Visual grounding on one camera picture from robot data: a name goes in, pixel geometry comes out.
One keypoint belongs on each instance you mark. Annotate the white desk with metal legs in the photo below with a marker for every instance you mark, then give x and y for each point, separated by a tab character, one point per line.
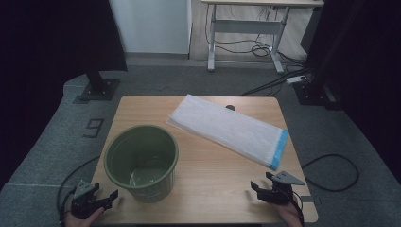
249	26

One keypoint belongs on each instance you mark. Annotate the person's left hand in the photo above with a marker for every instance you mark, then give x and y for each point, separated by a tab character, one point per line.
80	222

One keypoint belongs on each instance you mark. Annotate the round black table grommet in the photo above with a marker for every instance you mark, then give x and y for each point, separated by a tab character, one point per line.
231	108

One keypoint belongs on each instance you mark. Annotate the black stand base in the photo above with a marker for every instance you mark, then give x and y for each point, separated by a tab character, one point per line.
100	90

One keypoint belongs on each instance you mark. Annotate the black stand with square base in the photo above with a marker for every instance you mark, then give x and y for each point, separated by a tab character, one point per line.
312	91

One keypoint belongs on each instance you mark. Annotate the person's right hand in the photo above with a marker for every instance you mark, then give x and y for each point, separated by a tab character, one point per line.
291	216

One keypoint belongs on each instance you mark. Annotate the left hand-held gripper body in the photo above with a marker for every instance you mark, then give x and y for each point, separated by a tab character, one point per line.
82	201

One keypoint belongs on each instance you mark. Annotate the white power strip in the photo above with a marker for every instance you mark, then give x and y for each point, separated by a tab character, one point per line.
296	79

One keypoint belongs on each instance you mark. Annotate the grey tape mark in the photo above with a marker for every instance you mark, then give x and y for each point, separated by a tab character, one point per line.
307	198

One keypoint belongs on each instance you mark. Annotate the white blue-edged garbage bag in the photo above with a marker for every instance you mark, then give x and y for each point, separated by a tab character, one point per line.
227	129

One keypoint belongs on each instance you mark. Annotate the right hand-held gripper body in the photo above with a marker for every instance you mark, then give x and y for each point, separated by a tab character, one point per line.
279	194

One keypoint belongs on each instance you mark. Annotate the black curtain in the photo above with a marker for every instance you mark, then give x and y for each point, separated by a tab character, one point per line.
372	63
47	47

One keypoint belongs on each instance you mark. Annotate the green plastic trash bin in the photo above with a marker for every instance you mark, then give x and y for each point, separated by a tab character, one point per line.
142	189

